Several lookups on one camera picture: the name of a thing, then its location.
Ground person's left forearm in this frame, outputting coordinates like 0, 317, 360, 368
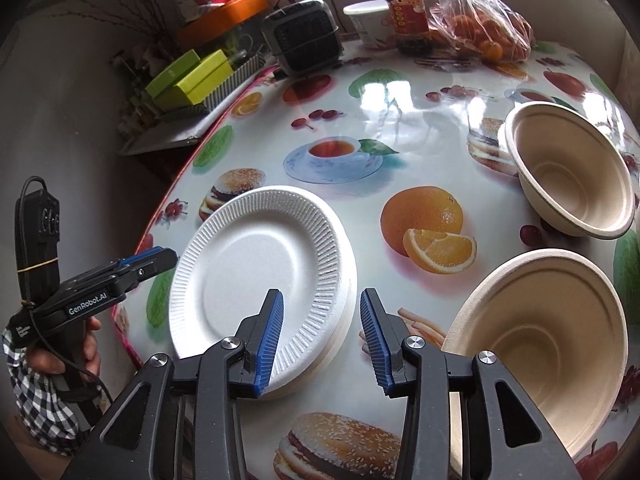
2, 327, 108, 456

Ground orange box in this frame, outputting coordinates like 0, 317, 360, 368
177, 0, 271, 48

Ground glass jar with red label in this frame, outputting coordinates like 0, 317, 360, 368
380, 0, 430, 56

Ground beige paper bowl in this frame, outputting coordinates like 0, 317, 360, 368
442, 249, 628, 463
504, 102, 636, 239

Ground pile of oranges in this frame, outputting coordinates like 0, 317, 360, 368
440, 7, 531, 63

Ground green box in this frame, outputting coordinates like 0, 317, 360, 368
145, 49, 201, 98
172, 50, 235, 107

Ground white plastic tub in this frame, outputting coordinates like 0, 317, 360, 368
343, 1, 396, 50

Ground striped box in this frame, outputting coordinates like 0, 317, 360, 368
150, 55, 266, 117

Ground white ribbed paper plate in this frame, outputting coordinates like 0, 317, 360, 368
260, 310, 353, 402
168, 186, 358, 388
265, 240, 360, 395

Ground person's left hand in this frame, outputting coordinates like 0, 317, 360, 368
25, 317, 102, 378

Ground dried branches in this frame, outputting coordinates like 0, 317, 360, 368
45, 0, 166, 46

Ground fruit print tablecloth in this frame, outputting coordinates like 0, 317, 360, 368
112, 35, 640, 480

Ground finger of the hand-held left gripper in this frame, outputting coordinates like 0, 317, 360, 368
122, 251, 179, 289
116, 246, 166, 268

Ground black cable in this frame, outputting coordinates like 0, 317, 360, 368
20, 300, 108, 406

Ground small grey heater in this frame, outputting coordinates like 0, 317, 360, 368
261, 0, 343, 76

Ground grey flat board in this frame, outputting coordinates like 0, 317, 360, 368
117, 105, 236, 156

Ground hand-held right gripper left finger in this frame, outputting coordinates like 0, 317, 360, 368
60, 288, 285, 480

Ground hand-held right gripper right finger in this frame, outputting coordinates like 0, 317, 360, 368
359, 287, 583, 480

